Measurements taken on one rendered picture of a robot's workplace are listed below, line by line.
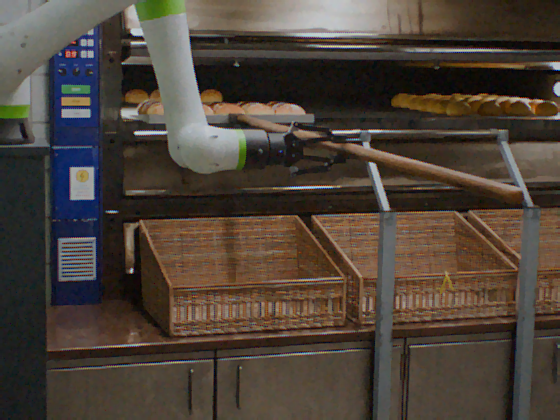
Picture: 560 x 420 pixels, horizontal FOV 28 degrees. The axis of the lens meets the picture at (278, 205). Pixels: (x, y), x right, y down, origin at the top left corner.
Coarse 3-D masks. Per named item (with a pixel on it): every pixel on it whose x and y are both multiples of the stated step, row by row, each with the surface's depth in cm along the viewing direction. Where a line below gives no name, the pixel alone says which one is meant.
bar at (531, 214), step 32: (512, 160) 358; (384, 192) 338; (384, 224) 331; (384, 256) 333; (384, 288) 334; (384, 320) 336; (384, 352) 338; (384, 384) 339; (384, 416) 341; (512, 416) 358
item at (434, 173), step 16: (256, 128) 333; (272, 128) 316; (288, 128) 305; (320, 144) 279; (336, 144) 269; (352, 144) 262; (368, 160) 251; (384, 160) 242; (400, 160) 234; (432, 176) 219; (448, 176) 213; (464, 176) 208; (480, 192) 201; (496, 192) 195; (512, 192) 191
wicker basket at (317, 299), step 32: (160, 224) 369; (192, 224) 372; (224, 224) 376; (256, 224) 379; (288, 224) 383; (160, 256) 368; (192, 256) 371; (224, 256) 374; (256, 256) 378; (288, 256) 381; (320, 256) 361; (160, 288) 339; (192, 288) 327; (224, 288) 330; (256, 288) 334; (288, 288) 337; (320, 288) 340; (160, 320) 340; (192, 320) 329; (224, 320) 332; (256, 320) 336; (288, 320) 339; (320, 320) 342
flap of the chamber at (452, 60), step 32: (192, 64) 372; (224, 64) 373; (256, 64) 376; (288, 64) 378; (320, 64) 380; (352, 64) 382; (384, 64) 384; (416, 64) 386; (448, 64) 389; (480, 64) 391; (512, 64) 393; (544, 64) 395
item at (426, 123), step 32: (128, 128) 365; (160, 128) 369; (224, 128) 375; (352, 128) 388; (384, 128) 392; (416, 128) 395; (448, 128) 399; (480, 128) 402; (512, 128) 406; (544, 128) 410
